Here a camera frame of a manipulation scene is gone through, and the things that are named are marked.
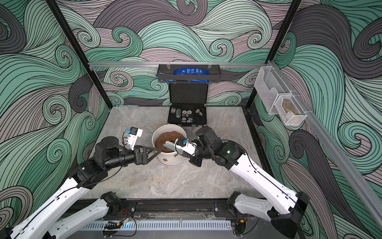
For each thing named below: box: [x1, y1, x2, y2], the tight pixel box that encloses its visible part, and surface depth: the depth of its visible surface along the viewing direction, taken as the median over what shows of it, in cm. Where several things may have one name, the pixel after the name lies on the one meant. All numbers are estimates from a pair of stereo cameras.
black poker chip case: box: [167, 82, 209, 131], surface depth 115 cm
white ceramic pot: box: [151, 123, 188, 167], surface depth 89 cm
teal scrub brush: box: [163, 137, 185, 153], surface depth 63 cm
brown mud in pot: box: [155, 130, 185, 153], surface depth 91 cm
